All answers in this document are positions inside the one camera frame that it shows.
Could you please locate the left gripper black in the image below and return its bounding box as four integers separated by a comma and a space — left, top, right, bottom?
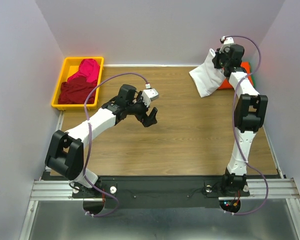
126, 91, 158, 127

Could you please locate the white t shirt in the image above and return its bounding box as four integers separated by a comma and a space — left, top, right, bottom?
189, 48, 225, 98

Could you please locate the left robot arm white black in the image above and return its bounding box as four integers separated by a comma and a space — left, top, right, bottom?
45, 84, 159, 197

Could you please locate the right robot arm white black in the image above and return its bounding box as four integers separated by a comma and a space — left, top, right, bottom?
212, 43, 268, 195

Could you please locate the folded orange t shirt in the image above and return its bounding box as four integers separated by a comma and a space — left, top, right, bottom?
218, 61, 255, 90

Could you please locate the folded green t shirt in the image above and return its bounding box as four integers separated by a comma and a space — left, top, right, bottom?
248, 62, 256, 87

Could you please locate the pink t shirt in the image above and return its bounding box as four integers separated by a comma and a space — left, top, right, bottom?
67, 58, 100, 84

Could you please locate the dark red t shirt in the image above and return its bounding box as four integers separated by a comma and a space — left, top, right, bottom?
58, 76, 96, 105

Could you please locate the yellow plastic bin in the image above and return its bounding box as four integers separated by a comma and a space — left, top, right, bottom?
51, 56, 104, 111

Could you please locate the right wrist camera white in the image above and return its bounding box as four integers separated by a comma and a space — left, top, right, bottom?
219, 36, 235, 52

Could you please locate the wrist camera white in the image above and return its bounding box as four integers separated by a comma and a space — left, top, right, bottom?
141, 88, 159, 107
219, 36, 235, 52

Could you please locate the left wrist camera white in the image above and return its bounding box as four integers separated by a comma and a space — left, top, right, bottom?
141, 88, 159, 107

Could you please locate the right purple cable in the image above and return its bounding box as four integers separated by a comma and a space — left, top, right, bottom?
219, 35, 269, 216

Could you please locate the purple cable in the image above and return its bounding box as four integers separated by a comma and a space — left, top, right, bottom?
219, 35, 269, 216
82, 72, 152, 218

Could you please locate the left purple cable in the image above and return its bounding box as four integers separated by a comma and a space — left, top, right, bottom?
82, 72, 152, 218

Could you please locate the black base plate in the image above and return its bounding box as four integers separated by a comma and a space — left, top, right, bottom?
72, 175, 250, 209

